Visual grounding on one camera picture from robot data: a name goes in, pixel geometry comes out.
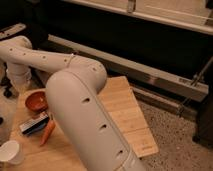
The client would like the red ceramic bowl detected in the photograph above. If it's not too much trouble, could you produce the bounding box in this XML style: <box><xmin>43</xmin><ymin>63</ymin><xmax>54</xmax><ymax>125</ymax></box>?
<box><xmin>25</xmin><ymin>91</ymin><xmax>48</xmax><ymax>112</ymax></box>

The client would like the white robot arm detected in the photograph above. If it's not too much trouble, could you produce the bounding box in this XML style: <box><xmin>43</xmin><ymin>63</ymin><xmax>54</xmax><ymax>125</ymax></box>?
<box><xmin>0</xmin><ymin>36</ymin><xmax>146</xmax><ymax>171</ymax></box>

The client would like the orange carrot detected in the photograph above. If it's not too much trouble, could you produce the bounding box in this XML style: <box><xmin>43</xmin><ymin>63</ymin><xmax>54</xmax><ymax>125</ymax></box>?
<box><xmin>40</xmin><ymin>117</ymin><xmax>55</xmax><ymax>146</ymax></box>

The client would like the black office chair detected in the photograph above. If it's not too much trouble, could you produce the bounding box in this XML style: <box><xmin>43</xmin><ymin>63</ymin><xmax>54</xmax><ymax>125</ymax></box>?
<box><xmin>0</xmin><ymin>22</ymin><xmax>48</xmax><ymax>99</ymax></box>

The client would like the white paper cup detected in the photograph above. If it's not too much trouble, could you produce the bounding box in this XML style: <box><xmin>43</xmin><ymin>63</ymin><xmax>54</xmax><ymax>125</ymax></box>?
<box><xmin>0</xmin><ymin>140</ymin><xmax>24</xmax><ymax>165</ymax></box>

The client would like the metal floor rail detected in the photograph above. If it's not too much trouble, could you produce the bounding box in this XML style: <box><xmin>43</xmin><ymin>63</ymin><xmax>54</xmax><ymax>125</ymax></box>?
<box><xmin>41</xmin><ymin>35</ymin><xmax>209</xmax><ymax>120</ymax></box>

